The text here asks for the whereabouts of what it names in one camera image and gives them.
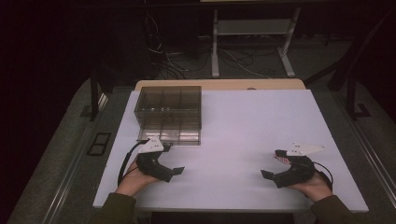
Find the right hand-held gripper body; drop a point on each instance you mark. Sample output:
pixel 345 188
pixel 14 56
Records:
pixel 297 171

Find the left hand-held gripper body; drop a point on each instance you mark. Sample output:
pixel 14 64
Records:
pixel 155 168

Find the small red white packet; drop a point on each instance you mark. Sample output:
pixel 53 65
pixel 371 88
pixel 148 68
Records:
pixel 282 160

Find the smoky clear compartment storage box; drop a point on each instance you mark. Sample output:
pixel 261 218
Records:
pixel 169 112

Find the person's right hand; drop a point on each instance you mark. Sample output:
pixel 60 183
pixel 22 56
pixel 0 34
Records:
pixel 314 188

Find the person's left hand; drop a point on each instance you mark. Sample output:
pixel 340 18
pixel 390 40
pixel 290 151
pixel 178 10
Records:
pixel 134 182

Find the black metal stand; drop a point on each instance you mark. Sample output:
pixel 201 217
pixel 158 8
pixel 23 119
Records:
pixel 351 93
pixel 94 96

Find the black rectangular floor frame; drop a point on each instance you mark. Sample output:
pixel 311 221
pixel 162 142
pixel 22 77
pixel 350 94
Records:
pixel 99 144

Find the white metal desk frame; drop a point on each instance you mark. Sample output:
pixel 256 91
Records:
pixel 253 28

